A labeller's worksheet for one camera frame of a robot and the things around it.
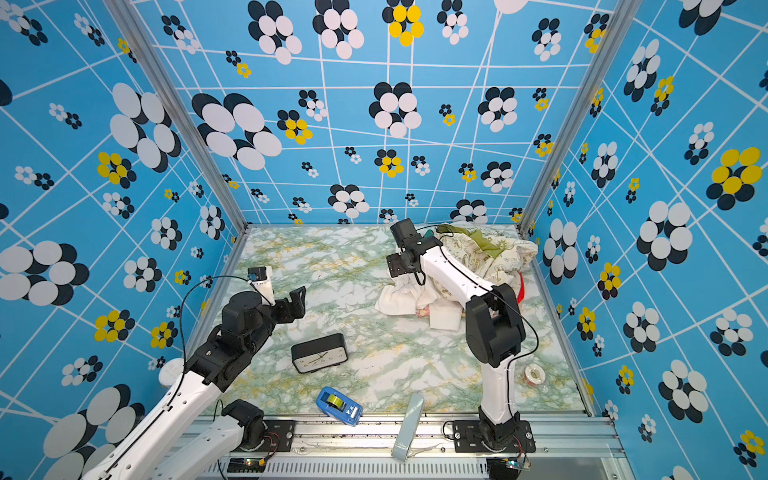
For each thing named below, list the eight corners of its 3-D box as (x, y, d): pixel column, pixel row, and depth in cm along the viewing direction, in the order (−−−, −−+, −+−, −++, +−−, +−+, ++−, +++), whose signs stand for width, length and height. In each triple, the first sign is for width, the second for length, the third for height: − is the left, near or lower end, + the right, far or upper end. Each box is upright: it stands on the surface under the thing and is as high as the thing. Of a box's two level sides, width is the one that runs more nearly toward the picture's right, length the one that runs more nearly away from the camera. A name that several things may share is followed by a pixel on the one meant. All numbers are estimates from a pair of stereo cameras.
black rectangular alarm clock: (300, 375, 85) (292, 364, 78) (299, 357, 89) (290, 345, 81) (349, 362, 88) (345, 350, 80) (345, 345, 91) (341, 332, 84)
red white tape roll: (527, 385, 83) (531, 382, 80) (522, 366, 86) (525, 363, 84) (543, 385, 83) (548, 382, 80) (538, 366, 86) (541, 363, 84)
